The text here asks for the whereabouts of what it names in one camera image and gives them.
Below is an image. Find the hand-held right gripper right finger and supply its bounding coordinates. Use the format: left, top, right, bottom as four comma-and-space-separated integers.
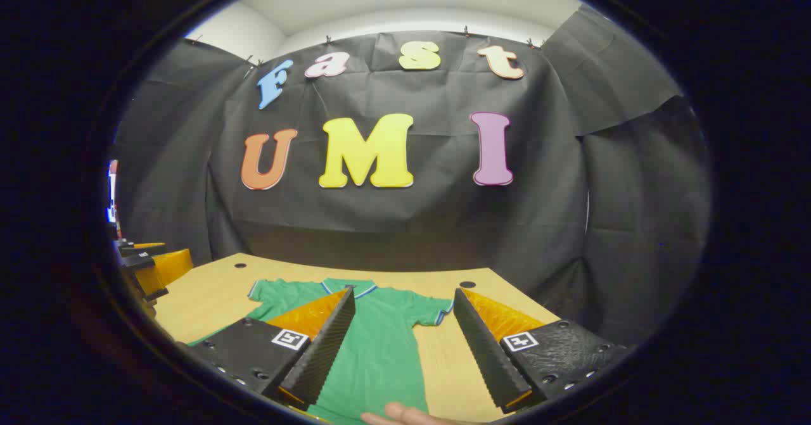
453, 288, 634, 414

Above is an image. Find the bright white screen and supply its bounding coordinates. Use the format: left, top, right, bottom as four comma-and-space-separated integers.
106, 159, 120, 223

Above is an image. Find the green T-shirt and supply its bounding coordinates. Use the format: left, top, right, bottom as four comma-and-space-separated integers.
187, 277, 455, 425

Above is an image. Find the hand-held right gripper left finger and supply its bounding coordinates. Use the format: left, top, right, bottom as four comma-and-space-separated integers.
187, 286, 357, 412

